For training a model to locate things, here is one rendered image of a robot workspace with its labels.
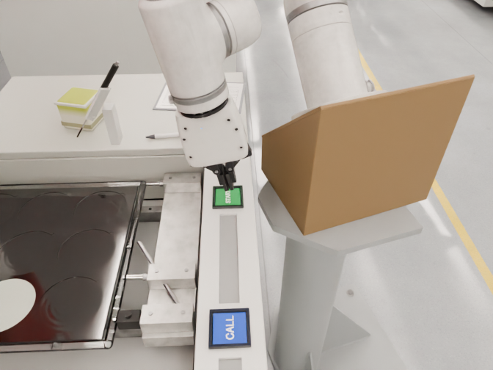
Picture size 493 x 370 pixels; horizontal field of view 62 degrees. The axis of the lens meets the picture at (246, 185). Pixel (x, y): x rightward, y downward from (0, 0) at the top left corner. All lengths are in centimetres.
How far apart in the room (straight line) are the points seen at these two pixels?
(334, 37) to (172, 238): 48
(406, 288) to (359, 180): 111
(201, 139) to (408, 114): 39
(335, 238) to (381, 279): 103
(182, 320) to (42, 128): 57
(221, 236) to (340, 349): 106
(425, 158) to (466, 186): 160
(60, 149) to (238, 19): 51
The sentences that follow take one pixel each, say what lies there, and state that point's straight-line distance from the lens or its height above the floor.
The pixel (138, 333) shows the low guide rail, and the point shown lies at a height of 83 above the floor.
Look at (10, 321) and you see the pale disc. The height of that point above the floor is 90.
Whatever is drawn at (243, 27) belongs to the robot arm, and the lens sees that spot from 59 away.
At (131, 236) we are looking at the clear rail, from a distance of 80.
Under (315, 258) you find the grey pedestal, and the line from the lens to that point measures 103.
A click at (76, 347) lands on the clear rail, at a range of 70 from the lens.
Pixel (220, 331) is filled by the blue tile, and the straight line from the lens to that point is 59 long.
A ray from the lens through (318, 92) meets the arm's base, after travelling 80.
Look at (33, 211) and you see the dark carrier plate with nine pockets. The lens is 92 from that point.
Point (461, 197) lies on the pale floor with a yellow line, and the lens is 244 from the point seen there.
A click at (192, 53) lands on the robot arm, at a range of 56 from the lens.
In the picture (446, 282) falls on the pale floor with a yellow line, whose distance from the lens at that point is 200.
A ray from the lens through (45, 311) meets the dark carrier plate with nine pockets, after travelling 75.
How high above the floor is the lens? 148
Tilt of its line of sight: 41 degrees down
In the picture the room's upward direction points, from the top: straight up
